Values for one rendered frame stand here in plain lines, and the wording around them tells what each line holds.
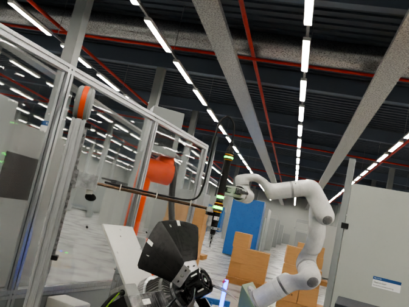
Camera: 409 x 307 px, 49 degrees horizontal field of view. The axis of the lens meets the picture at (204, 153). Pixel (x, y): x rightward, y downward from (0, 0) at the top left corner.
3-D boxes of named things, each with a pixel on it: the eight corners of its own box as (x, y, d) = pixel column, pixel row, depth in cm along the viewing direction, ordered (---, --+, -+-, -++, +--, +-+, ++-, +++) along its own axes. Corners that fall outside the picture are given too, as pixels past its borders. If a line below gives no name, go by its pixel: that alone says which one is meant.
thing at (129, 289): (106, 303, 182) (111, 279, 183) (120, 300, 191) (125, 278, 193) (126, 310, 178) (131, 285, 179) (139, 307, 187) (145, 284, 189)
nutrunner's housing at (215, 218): (209, 234, 213) (229, 139, 219) (207, 233, 216) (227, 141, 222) (216, 235, 213) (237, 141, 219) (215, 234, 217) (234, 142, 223)
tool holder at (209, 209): (203, 227, 211) (208, 206, 212) (201, 226, 218) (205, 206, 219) (222, 231, 212) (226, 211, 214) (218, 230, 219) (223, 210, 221)
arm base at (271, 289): (254, 287, 285) (279, 273, 281) (268, 316, 275) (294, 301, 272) (243, 285, 269) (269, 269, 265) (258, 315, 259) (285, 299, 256)
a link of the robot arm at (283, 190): (290, 167, 247) (234, 173, 248) (294, 196, 243) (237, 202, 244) (287, 170, 256) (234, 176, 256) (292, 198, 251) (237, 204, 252)
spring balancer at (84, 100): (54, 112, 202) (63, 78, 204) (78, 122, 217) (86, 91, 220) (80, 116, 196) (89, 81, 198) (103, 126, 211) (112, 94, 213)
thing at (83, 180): (71, 187, 200) (76, 169, 201) (72, 187, 207) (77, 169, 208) (94, 192, 202) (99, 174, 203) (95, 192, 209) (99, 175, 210)
